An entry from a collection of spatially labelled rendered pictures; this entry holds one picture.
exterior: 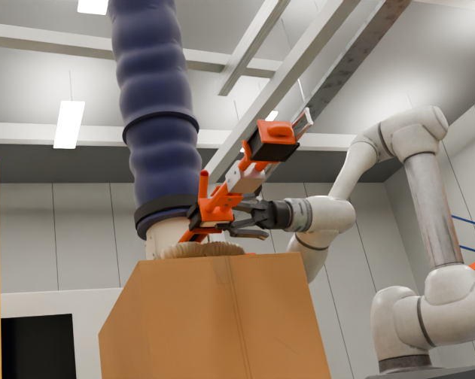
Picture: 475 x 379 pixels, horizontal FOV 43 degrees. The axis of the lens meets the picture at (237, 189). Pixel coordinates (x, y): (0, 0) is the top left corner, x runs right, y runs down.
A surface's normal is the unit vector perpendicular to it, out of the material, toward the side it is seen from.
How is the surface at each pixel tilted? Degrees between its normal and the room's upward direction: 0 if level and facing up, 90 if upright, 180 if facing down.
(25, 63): 180
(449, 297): 86
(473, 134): 90
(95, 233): 90
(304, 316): 89
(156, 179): 74
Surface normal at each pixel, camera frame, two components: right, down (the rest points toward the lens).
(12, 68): 0.18, 0.89
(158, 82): 0.09, -0.49
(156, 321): 0.34, -0.47
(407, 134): -0.56, -0.17
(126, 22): -0.46, -0.46
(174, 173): 0.13, -0.68
